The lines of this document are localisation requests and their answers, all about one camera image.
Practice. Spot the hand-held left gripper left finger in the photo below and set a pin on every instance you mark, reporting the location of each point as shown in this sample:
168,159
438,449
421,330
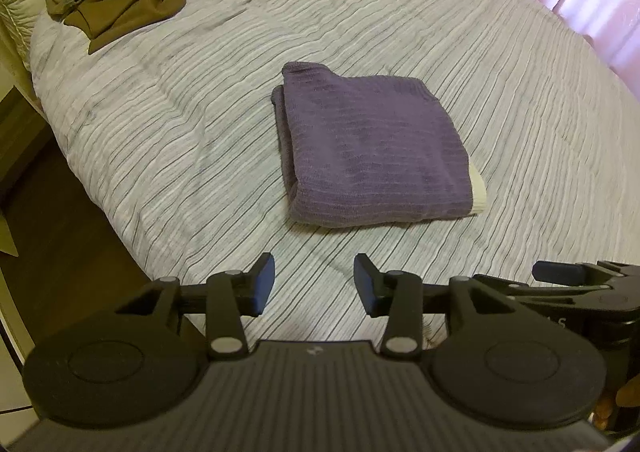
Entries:
264,284

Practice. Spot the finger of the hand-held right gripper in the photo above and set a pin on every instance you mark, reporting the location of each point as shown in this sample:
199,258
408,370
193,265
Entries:
550,293
557,272

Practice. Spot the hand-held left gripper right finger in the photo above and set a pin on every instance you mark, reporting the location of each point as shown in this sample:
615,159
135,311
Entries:
364,284

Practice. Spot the purple towel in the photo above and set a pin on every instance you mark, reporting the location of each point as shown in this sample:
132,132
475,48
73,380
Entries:
370,151

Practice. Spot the grey striped bed blanket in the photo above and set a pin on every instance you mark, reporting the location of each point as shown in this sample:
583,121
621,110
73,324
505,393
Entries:
175,131

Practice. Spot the wooden bedside cabinet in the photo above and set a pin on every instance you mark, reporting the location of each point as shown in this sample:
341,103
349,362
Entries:
17,131

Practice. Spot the olive brown garment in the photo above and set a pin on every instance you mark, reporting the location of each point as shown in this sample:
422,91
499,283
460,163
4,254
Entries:
130,6

